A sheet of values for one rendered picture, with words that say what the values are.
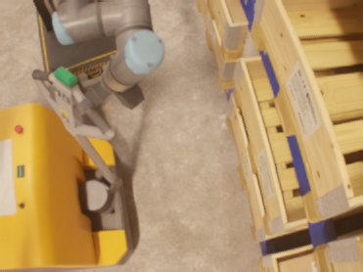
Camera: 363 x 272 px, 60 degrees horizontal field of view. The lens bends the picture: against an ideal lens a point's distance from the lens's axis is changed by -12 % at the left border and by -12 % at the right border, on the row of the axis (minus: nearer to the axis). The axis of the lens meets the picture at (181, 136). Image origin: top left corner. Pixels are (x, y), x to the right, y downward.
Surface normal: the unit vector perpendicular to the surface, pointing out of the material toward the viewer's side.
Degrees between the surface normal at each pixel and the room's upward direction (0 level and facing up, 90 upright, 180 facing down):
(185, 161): 0
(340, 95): 0
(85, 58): 0
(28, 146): 14
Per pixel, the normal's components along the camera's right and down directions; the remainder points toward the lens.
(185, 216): -0.01, -0.37
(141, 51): 0.55, -0.12
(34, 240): 0.23, -0.40
